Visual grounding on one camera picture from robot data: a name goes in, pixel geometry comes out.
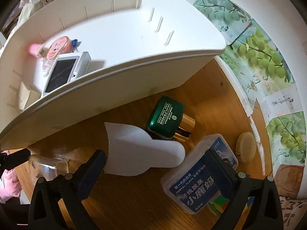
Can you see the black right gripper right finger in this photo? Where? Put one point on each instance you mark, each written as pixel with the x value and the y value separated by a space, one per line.
pixel 226 178

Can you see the colourful Rubik's cube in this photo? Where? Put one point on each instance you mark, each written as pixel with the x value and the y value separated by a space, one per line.
pixel 218 204

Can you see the clear sticker box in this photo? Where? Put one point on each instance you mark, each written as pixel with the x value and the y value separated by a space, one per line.
pixel 47 167

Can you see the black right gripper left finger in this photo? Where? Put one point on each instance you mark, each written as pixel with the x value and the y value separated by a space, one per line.
pixel 88 173

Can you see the brown stamped paper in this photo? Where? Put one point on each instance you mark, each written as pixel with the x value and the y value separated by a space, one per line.
pixel 288 180

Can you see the green grape poster strip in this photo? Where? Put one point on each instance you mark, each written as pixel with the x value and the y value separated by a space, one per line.
pixel 260 69

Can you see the pink correction tape dispenser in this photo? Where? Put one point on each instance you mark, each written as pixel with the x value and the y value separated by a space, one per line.
pixel 60 46

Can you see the letter print fabric bag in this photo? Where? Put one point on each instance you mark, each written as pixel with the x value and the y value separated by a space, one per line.
pixel 293 211

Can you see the green perfume bottle gold cap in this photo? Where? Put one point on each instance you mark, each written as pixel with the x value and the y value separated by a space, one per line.
pixel 169 121

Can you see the white compact camera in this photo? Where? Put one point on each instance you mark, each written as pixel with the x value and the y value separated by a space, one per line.
pixel 67 68

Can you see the blue dental floss box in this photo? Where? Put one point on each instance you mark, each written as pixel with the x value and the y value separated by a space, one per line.
pixel 190 184

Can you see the round gold lid tin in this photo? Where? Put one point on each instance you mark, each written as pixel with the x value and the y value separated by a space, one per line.
pixel 246 147

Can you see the white plastic organizer tray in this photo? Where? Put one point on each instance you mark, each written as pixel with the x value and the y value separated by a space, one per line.
pixel 138 48

